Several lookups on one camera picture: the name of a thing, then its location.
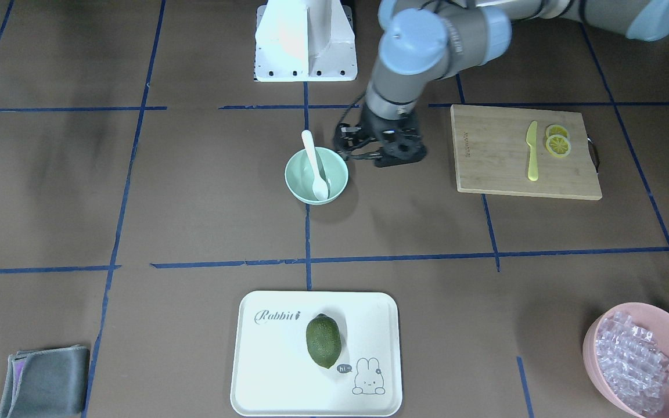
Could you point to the light green bowl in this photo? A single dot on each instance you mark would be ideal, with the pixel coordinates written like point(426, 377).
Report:
point(299, 175)

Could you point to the cream rabbit tray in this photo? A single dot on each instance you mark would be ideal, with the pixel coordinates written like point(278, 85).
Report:
point(274, 375)

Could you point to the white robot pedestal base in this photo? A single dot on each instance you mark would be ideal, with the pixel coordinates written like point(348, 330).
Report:
point(305, 41)

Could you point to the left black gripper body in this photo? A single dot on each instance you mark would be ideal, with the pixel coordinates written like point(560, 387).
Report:
point(373, 125)

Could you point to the grey folded cloth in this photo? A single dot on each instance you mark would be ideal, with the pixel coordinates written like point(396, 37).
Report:
point(46, 382)

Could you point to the pink bowl with ice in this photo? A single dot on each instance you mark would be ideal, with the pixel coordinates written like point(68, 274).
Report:
point(626, 356)

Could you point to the lower lemon slice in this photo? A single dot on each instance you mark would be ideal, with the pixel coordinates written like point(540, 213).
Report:
point(558, 145)

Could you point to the green avocado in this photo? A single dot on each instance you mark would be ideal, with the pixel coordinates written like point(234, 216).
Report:
point(323, 341)

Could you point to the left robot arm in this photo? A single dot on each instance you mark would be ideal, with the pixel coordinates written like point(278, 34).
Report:
point(424, 41)

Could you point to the white plastic spoon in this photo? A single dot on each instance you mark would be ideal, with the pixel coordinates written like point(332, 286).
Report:
point(320, 187)

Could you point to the bamboo cutting board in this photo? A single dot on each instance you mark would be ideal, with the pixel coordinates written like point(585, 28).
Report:
point(491, 154)

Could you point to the yellow plastic knife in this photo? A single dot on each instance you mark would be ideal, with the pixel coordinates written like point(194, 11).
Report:
point(531, 141)

